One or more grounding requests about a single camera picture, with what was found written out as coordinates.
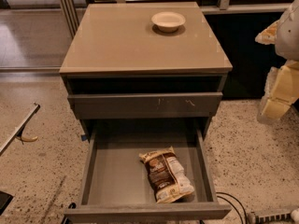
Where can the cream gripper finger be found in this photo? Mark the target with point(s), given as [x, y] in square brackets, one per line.
[268, 35]

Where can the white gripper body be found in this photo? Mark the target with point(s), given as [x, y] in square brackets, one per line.
[288, 34]

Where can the brown chip bag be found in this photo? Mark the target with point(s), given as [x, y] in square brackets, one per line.
[166, 175]

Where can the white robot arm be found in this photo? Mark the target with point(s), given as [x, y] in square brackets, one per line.
[287, 41]

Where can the closed grey top drawer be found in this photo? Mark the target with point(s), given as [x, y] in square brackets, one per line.
[145, 106]

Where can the grey drawer cabinet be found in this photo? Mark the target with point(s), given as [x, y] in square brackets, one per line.
[118, 50]

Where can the open grey middle drawer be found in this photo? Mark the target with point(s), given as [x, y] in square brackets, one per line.
[115, 185]

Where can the white paper bowl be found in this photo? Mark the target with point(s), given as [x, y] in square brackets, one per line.
[168, 22]

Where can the white power strip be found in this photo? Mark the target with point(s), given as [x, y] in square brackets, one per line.
[274, 215]

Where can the metal table edge left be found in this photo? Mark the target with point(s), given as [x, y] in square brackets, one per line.
[23, 123]

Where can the dark object bottom left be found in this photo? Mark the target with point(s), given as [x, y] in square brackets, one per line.
[5, 200]

